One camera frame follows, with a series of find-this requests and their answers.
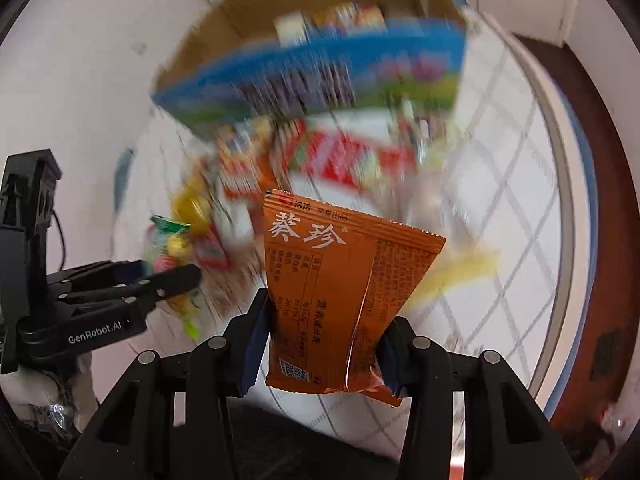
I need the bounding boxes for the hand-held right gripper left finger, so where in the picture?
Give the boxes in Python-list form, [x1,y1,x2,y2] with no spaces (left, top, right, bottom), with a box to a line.
[60,287,275,480]

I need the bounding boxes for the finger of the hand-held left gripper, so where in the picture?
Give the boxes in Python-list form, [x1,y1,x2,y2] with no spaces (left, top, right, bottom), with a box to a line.
[59,264,202,317]
[46,259,147,292]

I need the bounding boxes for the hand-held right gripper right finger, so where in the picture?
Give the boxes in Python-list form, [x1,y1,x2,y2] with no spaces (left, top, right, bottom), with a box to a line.
[376,317,581,480]

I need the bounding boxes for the candy bag with green top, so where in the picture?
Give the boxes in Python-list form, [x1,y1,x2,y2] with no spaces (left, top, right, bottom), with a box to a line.
[147,215,201,311]

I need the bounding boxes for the yellow printed snack packet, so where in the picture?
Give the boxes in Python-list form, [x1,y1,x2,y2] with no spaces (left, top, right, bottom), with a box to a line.
[400,245,501,313]

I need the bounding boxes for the cardboard box with blue print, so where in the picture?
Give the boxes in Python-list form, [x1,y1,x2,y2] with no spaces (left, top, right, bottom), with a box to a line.
[150,0,473,143]

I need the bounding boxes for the small red snack packet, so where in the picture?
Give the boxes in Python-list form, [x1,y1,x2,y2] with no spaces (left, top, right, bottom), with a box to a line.
[192,225,231,268]

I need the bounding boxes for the yellow snack bag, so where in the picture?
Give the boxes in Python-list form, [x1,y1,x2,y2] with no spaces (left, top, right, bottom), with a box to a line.
[172,185,216,233]

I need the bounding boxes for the orange red snack packet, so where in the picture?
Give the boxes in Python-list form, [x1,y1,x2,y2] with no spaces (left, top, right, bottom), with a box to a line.
[217,125,281,201]

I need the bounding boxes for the red green snack packet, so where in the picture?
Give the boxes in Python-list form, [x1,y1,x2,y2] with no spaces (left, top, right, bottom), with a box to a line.
[280,120,418,191]

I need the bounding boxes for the blue bed sheet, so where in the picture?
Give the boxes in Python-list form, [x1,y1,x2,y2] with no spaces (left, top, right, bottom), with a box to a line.
[545,120,601,413]

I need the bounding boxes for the multicoloured snack packet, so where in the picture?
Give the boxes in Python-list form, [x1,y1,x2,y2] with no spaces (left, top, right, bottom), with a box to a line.
[274,2,388,46]

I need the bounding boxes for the black cable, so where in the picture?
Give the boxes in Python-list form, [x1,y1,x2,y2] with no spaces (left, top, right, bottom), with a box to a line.
[50,207,68,271]

